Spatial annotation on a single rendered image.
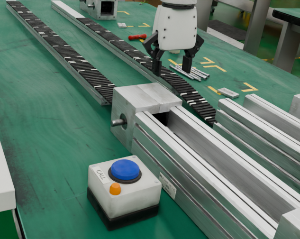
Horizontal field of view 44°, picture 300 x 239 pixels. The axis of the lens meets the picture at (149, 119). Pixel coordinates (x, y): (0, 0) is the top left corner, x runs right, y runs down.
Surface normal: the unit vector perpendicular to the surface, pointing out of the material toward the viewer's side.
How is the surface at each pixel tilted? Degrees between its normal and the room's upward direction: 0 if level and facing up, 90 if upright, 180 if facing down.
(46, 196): 0
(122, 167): 3
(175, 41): 93
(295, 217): 0
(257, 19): 90
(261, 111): 90
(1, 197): 90
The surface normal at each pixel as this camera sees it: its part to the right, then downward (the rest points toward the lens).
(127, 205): 0.51, 0.45
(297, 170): -0.85, 0.15
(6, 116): 0.11, -0.88
